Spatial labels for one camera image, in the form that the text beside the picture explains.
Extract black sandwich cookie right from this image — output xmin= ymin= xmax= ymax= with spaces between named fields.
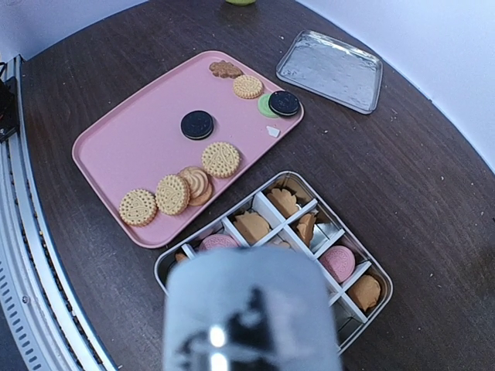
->
xmin=268 ymin=90 xmax=300 ymax=117

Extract black sandwich cookie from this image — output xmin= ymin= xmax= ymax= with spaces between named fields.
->
xmin=268 ymin=90 xmax=300 ymax=117
xmin=180 ymin=111 xmax=214 ymax=140

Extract black sandwich cookie centre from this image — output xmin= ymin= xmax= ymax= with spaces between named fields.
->
xmin=180 ymin=111 xmax=214 ymax=140

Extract round dotted biscuit top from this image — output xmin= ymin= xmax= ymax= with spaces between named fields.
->
xmin=233 ymin=75 xmax=264 ymax=99

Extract swirl butter cookie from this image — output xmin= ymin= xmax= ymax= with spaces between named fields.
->
xmin=179 ymin=166 xmax=210 ymax=199

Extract silver divided cookie tin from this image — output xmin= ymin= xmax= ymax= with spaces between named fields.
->
xmin=154 ymin=171 xmax=393 ymax=354

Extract flower shaped butter cookie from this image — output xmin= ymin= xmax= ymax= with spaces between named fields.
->
xmin=234 ymin=211 xmax=271 ymax=245

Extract round dotted biscuit bottom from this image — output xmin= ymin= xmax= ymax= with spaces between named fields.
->
xmin=118 ymin=189 xmax=158 ymax=226

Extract green plastic bowl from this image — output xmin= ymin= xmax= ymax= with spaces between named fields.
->
xmin=226 ymin=0 xmax=256 ymax=6

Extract pink sandwich cookie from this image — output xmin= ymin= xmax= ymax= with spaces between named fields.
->
xmin=319 ymin=245 xmax=356 ymax=284

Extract brown leaf cookie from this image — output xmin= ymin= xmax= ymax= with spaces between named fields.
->
xmin=209 ymin=60 xmax=244 ymax=79

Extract white crumb piece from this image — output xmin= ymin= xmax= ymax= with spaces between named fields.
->
xmin=266 ymin=126 xmax=281 ymax=138

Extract green sandwich cookie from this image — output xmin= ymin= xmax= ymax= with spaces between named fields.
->
xmin=258 ymin=94 xmax=278 ymax=118

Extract round dotted biscuit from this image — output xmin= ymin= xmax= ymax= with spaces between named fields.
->
xmin=118 ymin=189 xmax=158 ymax=226
xmin=233 ymin=75 xmax=264 ymax=99

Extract pink plastic tray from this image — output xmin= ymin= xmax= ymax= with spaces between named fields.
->
xmin=72 ymin=49 xmax=306 ymax=249

